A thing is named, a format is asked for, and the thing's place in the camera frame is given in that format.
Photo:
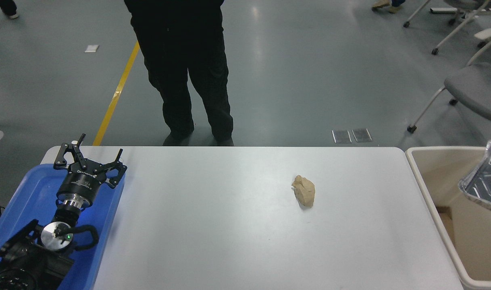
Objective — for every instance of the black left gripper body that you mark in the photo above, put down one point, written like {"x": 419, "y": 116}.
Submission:
{"x": 82, "y": 183}

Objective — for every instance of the silver foil plate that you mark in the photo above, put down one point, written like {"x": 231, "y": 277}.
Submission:
{"x": 489, "y": 181}

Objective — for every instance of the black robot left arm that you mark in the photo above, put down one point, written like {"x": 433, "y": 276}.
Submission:
{"x": 23, "y": 262}

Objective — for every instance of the large pale dustbin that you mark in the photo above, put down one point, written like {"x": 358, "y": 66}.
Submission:
{"x": 435, "y": 173}

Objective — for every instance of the blue plastic tray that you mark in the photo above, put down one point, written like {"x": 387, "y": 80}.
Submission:
{"x": 32, "y": 189}

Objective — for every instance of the person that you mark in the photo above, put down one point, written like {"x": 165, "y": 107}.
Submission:
{"x": 181, "y": 60}
{"x": 8, "y": 8}
{"x": 386, "y": 5}

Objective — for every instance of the crumpled tan paper ball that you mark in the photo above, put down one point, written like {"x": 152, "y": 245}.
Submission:
{"x": 304, "y": 191}

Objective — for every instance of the metal floor socket cover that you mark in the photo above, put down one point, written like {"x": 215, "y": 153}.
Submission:
{"x": 342, "y": 136}
{"x": 362, "y": 135}

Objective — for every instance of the grey seat office chair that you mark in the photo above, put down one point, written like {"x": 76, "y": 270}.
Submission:
{"x": 477, "y": 88}

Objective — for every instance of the white frame office chair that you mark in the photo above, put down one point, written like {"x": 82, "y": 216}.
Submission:
{"x": 463, "y": 22}

